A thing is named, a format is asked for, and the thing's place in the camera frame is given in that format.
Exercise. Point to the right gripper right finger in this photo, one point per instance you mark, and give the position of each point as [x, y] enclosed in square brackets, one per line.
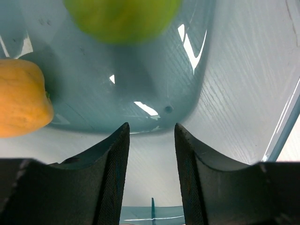
[218, 190]

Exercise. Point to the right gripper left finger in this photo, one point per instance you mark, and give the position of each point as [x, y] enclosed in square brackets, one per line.
[86, 189]

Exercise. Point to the yellow toy squash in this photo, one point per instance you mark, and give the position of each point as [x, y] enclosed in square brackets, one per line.
[25, 105]

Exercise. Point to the teal plastic bin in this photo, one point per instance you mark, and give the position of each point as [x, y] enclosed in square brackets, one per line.
[228, 71]

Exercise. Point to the light green toy fruit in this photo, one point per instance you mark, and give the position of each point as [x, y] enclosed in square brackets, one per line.
[122, 21]

